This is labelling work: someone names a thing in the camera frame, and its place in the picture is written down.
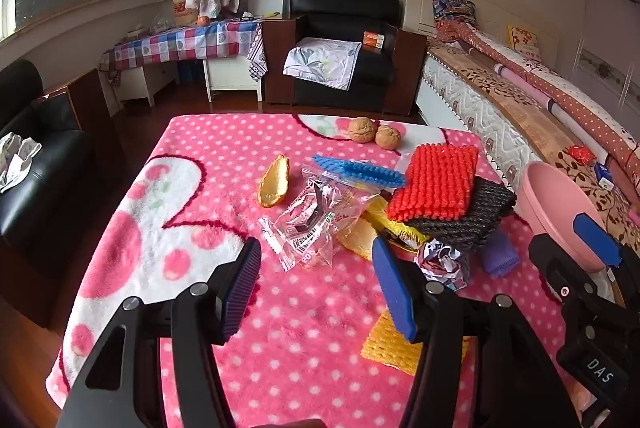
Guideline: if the yellow floral pillow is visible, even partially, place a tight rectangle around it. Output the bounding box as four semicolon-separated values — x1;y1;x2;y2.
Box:
506;24;543;61

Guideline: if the pink dotted quilt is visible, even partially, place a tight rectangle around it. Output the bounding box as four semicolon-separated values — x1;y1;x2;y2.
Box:
435;18;640;189

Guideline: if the dark wooden side panel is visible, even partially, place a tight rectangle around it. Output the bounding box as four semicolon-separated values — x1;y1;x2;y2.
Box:
262;15;308;104

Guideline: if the purple cloth piece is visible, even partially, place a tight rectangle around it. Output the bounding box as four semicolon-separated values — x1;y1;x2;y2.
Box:
480;230;521;279

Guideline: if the checked tablecloth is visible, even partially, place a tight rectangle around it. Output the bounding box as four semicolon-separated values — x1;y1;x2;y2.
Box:
100;20;263;73

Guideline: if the white wardrobe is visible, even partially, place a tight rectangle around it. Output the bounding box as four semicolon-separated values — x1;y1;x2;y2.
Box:
560;0;640;109

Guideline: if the dark wooden side cabinet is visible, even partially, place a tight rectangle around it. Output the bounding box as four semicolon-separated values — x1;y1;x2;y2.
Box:
382;24;428;116

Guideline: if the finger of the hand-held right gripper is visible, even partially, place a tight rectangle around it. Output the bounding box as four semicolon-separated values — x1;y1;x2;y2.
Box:
572;214;640;309
528;233;622;307

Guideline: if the red packet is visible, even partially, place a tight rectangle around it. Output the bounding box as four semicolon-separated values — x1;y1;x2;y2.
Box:
566;145;596;165

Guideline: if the long orange peel piece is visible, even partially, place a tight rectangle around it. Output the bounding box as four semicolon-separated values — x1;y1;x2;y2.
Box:
257;154;292;209

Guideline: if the patterned hanging cloth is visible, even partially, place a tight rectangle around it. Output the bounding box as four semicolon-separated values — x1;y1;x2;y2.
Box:
247;25;268;81

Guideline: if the pink polka dot blanket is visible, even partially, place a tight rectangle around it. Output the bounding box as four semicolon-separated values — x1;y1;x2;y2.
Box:
45;113;601;428

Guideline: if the yellow gold wrapper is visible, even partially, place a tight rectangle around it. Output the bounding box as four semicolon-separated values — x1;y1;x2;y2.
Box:
362;195;433;253

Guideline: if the brown paper bag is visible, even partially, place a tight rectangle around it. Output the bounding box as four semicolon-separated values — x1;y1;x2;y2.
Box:
167;0;201;27

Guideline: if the white floral cushion cloth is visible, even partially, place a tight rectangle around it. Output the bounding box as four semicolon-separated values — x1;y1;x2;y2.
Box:
282;36;363;91

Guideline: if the black leather sofa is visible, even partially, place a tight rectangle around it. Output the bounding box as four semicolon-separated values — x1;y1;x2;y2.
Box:
0;59;96;329

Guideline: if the black foam net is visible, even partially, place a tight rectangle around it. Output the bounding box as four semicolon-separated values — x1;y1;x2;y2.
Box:
407;177;518;253

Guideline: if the clear plastic wrapper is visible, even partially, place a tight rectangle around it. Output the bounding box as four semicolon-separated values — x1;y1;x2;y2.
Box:
257;175;381;273

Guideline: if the yellow foam net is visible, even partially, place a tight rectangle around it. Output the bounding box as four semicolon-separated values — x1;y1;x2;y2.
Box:
360;310;471;376

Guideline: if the blue tissue pack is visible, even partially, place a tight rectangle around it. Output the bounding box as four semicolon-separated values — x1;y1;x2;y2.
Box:
595;162;617;191

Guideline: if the white desk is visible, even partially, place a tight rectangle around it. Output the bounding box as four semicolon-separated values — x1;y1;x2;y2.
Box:
117;52;263;109

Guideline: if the colourful printed pillow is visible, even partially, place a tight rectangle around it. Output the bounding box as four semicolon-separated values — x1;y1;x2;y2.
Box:
431;0;478;31

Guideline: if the red foam net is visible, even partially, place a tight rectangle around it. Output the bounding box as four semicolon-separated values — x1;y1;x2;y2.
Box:
387;144;480;223

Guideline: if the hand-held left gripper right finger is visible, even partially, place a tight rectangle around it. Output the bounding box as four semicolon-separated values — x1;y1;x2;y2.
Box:
371;235;581;428

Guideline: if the foil wrapper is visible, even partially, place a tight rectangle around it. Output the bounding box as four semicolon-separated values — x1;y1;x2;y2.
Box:
414;242;471;293

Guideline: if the blue foam net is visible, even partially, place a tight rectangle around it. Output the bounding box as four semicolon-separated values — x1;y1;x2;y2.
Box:
312;154;406;189

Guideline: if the white quilted mattress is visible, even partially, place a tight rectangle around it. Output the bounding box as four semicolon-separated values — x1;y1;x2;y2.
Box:
415;52;551;189

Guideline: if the black leather armchair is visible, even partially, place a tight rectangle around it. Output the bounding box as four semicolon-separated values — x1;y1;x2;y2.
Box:
290;0;402;113

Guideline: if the pink plastic bucket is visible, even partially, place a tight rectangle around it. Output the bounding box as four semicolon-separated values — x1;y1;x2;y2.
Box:
515;161;621;303

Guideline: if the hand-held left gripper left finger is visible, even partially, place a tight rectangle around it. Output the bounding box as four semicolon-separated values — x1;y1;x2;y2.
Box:
55;237;263;428

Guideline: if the bed with leaf blanket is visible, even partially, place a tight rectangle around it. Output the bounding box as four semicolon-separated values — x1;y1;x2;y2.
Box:
425;36;640;253

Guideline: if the walnut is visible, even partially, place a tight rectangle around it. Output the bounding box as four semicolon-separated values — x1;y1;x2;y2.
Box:
375;125;403;151
347;118;377;143

